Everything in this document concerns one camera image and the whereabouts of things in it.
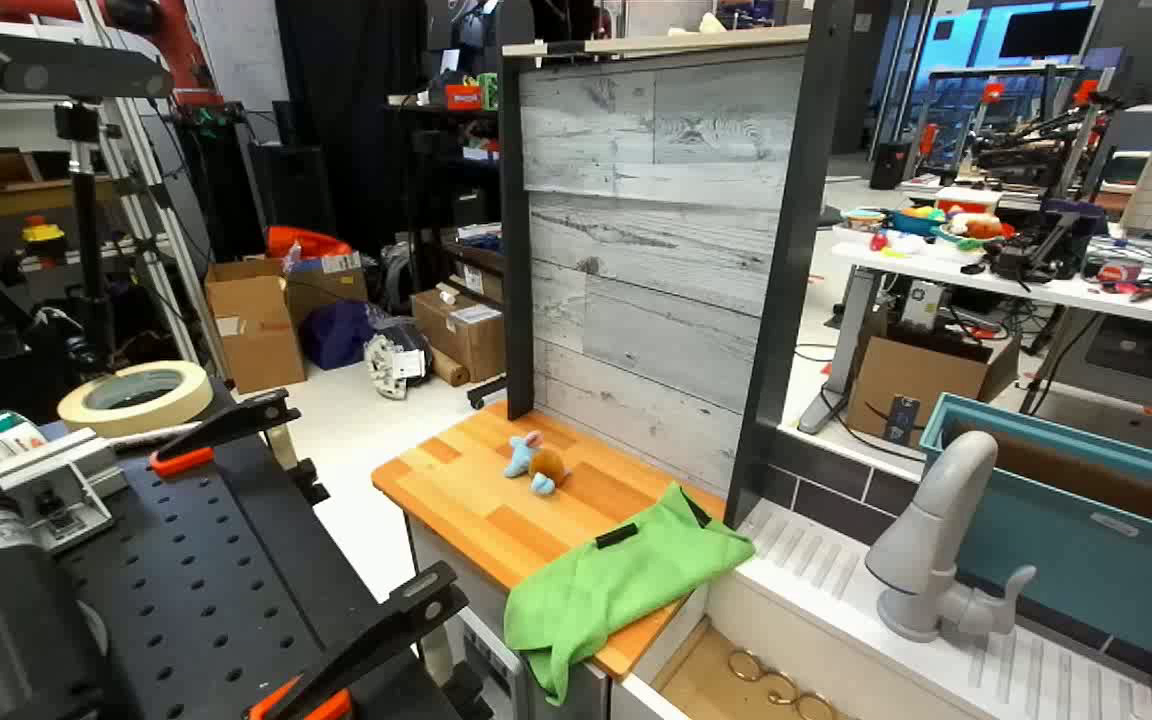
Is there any small red box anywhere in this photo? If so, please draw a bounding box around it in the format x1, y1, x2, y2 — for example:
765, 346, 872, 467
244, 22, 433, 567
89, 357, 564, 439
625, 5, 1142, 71
441, 81, 487, 115

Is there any black and orange 3D printer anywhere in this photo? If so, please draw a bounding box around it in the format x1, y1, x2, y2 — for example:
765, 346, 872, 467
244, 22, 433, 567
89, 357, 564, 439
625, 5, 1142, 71
912, 71, 1113, 202

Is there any white toy sink unit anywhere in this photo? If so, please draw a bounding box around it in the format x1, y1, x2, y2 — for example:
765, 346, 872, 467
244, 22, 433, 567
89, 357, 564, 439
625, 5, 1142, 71
608, 497, 1152, 720

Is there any black tab on cloth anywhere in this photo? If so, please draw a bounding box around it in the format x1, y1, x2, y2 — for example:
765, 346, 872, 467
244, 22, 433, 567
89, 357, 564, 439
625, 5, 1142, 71
593, 521, 644, 550

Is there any teal plastic bin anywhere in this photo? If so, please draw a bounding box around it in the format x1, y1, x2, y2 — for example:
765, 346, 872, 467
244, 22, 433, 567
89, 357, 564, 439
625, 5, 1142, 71
916, 392, 1152, 696

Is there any wide black frame post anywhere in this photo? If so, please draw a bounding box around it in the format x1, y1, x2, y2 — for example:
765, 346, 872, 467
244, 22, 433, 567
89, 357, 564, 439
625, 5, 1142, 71
724, 0, 861, 531

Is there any black clamp with orange handle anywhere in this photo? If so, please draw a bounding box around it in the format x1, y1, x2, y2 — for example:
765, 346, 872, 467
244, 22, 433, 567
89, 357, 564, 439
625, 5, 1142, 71
244, 557, 473, 720
145, 389, 303, 485

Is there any cardboard box under table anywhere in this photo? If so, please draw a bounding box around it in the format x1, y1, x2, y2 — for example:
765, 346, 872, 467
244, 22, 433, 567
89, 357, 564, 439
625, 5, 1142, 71
843, 327, 1019, 453

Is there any small grey object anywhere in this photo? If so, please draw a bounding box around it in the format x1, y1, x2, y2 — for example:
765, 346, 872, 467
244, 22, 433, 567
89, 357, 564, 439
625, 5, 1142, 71
501, 427, 573, 501

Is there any black camera stand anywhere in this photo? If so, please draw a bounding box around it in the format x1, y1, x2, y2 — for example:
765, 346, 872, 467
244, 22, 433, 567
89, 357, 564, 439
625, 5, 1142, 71
51, 95, 120, 375

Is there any dark monitor screen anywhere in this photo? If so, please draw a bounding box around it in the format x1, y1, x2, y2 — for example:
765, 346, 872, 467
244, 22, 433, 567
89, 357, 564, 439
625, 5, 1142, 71
997, 5, 1095, 63

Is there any black storage shelf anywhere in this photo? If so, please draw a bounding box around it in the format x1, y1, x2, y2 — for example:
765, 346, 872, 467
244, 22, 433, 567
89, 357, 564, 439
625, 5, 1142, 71
385, 77, 511, 310

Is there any grey plastic faucet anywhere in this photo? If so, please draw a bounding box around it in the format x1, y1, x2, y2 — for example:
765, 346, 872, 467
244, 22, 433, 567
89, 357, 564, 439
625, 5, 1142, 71
862, 427, 1042, 650

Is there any grey wood pattern backdrop panel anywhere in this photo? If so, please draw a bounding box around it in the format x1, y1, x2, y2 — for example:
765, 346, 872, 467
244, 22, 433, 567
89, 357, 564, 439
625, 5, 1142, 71
516, 52, 807, 501

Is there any grey camera bar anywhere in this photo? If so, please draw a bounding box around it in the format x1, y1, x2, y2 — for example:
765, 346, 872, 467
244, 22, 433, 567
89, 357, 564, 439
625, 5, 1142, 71
0, 27, 175, 102

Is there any green cloth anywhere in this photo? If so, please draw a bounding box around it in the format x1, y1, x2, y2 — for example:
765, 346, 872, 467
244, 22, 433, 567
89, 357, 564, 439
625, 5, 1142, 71
501, 480, 758, 706

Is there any dark tile backsplash strip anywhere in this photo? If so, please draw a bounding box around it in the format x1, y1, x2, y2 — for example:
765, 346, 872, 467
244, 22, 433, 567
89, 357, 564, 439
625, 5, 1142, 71
749, 421, 932, 547

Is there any cardboard box with white label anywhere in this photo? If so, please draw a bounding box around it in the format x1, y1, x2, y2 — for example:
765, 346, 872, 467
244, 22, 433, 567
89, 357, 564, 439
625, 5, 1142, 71
408, 278, 511, 392

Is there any white labelled device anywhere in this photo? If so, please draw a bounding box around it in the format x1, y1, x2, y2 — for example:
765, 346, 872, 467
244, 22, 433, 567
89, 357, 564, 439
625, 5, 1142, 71
0, 409, 114, 550

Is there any beige masking tape roll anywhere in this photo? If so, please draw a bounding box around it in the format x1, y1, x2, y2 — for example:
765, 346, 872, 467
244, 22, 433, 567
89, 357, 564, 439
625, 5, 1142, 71
51, 357, 215, 439

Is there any low cardboard box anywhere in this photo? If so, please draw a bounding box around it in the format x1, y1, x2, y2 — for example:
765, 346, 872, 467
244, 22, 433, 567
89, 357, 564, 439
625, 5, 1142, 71
282, 252, 371, 332

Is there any dark blue bag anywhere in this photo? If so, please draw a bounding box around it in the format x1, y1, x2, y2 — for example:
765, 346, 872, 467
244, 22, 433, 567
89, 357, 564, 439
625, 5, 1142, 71
299, 296, 376, 371

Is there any thin black frame post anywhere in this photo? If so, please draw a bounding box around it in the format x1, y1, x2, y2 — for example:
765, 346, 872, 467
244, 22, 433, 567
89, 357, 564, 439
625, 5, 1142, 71
494, 42, 541, 424

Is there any orange fabric item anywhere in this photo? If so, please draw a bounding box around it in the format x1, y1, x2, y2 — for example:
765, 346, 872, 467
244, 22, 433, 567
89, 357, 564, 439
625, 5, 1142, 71
265, 220, 355, 262

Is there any tall cardboard box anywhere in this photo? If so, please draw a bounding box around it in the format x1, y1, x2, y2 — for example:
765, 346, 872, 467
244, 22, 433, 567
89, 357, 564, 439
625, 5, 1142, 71
203, 257, 312, 397

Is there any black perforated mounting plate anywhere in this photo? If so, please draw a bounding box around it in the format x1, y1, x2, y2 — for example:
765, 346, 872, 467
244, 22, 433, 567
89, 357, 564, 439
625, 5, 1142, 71
51, 430, 460, 720

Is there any white work table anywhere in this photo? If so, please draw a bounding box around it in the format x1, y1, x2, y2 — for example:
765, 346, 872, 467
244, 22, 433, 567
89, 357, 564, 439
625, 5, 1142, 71
792, 222, 1152, 434

